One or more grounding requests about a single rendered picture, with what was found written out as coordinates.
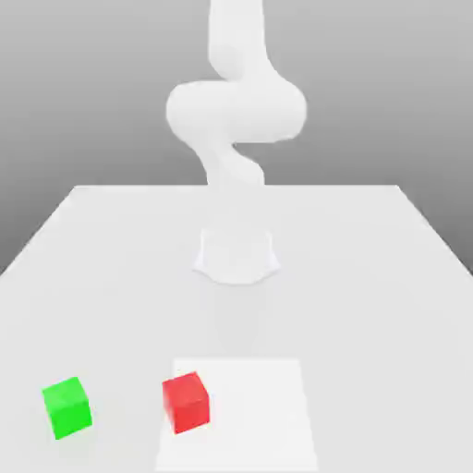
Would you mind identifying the small red cube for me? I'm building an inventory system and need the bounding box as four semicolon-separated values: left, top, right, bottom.
161;370;212;436

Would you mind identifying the small green cube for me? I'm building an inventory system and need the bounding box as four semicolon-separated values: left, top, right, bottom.
41;375;93;442

